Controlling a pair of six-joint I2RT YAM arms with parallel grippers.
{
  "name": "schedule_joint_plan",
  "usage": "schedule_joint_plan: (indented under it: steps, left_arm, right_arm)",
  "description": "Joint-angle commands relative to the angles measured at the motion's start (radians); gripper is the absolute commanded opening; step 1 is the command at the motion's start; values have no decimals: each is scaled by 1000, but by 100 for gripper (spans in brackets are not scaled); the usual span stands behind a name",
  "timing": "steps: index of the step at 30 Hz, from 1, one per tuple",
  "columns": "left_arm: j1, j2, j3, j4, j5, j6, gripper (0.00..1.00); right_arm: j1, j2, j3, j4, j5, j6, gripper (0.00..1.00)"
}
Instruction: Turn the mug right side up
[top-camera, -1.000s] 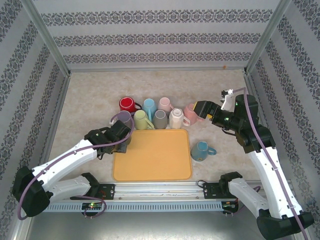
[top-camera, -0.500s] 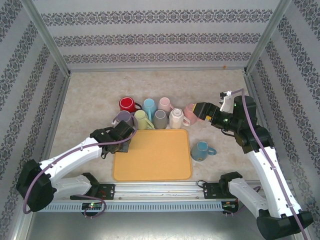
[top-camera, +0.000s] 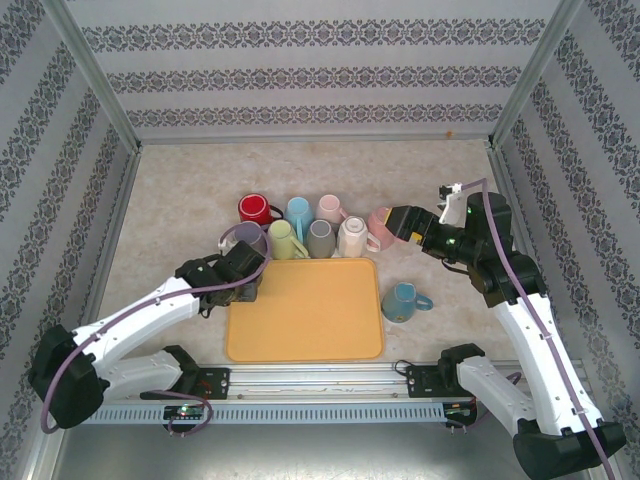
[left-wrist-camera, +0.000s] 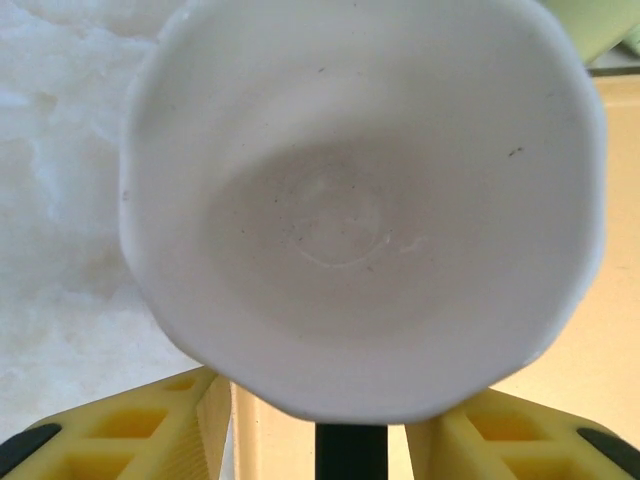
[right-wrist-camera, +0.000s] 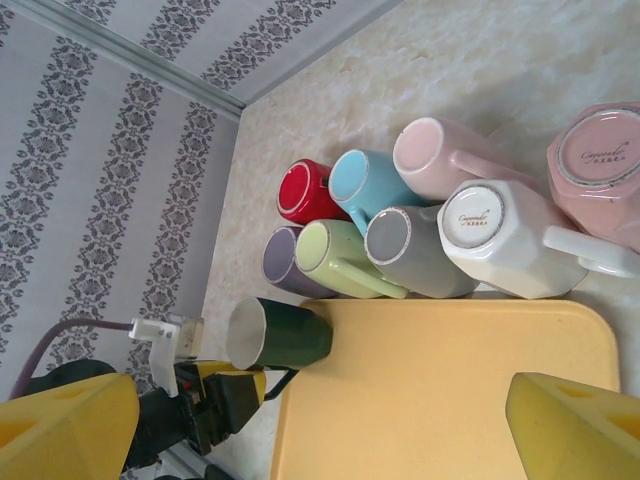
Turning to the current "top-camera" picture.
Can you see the white faceted mug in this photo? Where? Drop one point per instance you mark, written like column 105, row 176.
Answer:
column 351, row 235

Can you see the small circuit board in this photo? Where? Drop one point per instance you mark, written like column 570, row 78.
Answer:
column 185, row 411
column 457, row 410

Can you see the aluminium right frame post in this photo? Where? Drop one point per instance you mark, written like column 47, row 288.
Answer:
column 535, row 75

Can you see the grey mug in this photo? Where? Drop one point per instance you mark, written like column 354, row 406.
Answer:
column 321, row 239

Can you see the aluminium frame post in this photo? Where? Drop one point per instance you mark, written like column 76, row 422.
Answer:
column 535, row 75
column 95, row 80

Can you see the light green mug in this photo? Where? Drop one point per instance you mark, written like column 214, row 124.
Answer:
column 280, row 235

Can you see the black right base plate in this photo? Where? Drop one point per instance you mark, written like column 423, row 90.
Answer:
column 420, row 382

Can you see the teal blue mug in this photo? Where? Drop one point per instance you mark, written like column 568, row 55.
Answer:
column 397, row 302

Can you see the aluminium left side rail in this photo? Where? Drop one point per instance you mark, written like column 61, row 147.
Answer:
column 119, row 220

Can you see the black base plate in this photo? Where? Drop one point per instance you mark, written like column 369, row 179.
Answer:
column 420, row 382
column 217, row 382

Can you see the left small circuit board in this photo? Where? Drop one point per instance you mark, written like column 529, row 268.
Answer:
column 185, row 411

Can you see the yellow tray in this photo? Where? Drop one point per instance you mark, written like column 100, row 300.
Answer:
column 305, row 315

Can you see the aluminium right side rail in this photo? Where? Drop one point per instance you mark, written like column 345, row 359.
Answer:
column 501, row 170

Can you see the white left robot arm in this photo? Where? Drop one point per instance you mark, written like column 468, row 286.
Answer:
column 135, row 320

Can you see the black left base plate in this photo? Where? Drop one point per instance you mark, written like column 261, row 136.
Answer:
column 217, row 382

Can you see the right small circuit board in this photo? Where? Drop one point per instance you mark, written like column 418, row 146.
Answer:
column 457, row 410

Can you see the red mug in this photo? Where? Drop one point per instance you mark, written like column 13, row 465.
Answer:
column 252, row 207

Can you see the light pink mug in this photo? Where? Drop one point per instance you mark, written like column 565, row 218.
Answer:
column 327, row 206

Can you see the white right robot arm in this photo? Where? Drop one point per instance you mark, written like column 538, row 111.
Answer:
column 535, row 340

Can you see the light blue mug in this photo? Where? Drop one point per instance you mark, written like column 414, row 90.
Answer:
column 298, row 207

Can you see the salmon pink faceted mug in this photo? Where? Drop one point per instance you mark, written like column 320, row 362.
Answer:
column 380, row 225

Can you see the aluminium mounting rail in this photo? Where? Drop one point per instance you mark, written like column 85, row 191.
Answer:
column 320, row 382

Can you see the purple mug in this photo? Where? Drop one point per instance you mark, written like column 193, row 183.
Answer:
column 247, row 232

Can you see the grey metal front panel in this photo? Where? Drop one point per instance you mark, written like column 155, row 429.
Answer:
column 320, row 455

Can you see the aluminium left frame post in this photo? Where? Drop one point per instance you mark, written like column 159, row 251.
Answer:
column 95, row 80

